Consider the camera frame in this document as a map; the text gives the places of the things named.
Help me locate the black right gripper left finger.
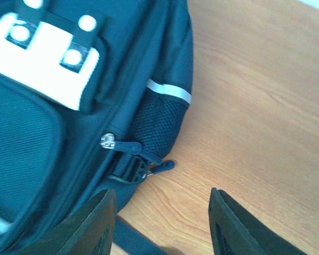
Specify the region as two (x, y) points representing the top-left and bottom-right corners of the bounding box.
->
(18, 190), (116, 255)

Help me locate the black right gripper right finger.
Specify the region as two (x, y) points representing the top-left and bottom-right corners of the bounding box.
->
(208, 188), (305, 255)

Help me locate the navy blue backpack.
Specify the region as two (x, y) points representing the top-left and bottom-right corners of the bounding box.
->
(0, 1), (194, 254)

